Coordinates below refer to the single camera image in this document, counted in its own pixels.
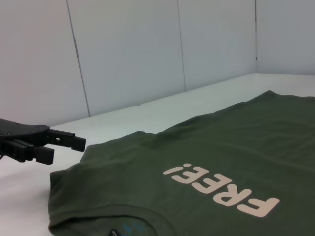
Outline dark green FREE! t-shirt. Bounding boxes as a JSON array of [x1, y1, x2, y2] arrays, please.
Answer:
[[48, 89, 315, 236]]

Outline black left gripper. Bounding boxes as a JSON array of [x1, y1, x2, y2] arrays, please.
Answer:
[[0, 118, 87, 166]]

